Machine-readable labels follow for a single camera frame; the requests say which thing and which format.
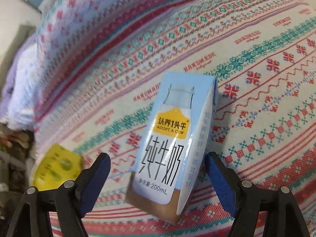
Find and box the yellow paper cup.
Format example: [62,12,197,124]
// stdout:
[31,144,83,191]

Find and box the blue milk carton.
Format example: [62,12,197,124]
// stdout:
[125,72,218,224]

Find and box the purple checked quilt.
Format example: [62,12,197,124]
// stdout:
[1,33,41,131]

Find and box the striped patterned bedspread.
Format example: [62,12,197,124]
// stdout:
[34,0,315,236]

